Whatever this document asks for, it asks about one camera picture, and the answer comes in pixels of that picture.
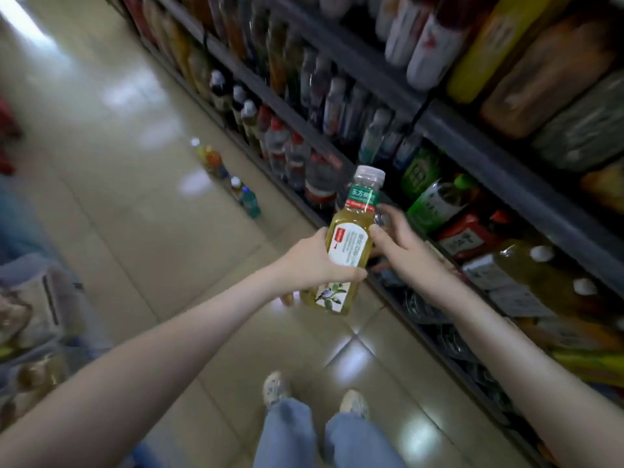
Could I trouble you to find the row of large water jugs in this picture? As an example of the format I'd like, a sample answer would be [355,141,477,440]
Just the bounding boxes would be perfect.
[261,116,352,215]

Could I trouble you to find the butterfly label tea bottle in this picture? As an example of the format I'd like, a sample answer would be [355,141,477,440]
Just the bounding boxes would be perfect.
[310,165,387,316]

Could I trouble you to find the person's right forearm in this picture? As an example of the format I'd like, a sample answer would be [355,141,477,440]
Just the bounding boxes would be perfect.
[434,272,624,468]

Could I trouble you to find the person's right hand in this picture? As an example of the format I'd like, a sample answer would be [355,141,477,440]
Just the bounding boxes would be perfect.
[369,204,460,308]

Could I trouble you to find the person's left forearm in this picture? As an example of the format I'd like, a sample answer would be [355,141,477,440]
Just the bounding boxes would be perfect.
[0,272,294,468]

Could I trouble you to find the person's blue jeans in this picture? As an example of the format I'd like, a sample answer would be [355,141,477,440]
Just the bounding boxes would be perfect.
[253,399,406,468]

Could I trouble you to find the dark grey store shelving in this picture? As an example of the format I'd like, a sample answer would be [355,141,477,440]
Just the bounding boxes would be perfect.
[107,0,624,468]

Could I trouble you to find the teal bottle blue cap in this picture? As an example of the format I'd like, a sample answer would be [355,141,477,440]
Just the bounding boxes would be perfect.
[240,186,263,220]

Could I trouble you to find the row of dark beverage bottles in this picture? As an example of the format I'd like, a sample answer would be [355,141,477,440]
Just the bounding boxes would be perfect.
[180,0,391,166]

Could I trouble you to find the wire baskets of snack packets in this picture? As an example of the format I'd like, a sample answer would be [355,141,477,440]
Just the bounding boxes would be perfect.
[0,253,99,430]

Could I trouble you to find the orange bottle yellow cap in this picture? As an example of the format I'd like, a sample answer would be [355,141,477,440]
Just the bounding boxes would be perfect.
[203,149,228,181]

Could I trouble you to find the person's left hand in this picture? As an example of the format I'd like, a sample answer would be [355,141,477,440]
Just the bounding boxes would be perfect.
[268,227,370,296]

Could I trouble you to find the person's white left shoe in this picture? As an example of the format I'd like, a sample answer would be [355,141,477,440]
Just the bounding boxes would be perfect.
[261,371,294,410]

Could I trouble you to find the person's white right shoe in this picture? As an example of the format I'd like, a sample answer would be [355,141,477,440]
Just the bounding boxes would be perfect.
[337,387,372,420]

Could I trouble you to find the person's white shoe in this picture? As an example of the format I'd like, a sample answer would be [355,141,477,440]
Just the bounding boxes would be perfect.
[337,387,372,420]
[261,371,294,410]

